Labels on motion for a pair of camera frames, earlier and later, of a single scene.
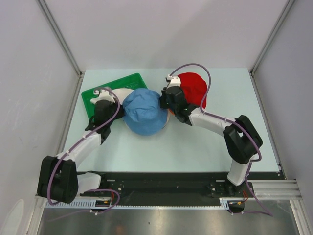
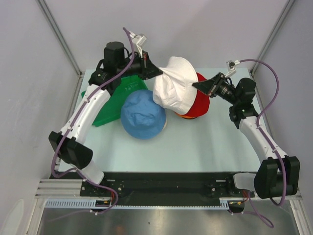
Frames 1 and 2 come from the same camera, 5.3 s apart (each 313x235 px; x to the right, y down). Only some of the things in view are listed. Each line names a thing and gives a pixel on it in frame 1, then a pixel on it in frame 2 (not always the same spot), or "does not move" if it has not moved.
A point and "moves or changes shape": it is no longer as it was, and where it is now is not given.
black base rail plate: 163,187 does not move
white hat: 119,94 -> 172,89
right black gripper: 164,105 -> 211,86
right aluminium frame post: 271,36 does not move
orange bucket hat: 171,111 moves or changes shape
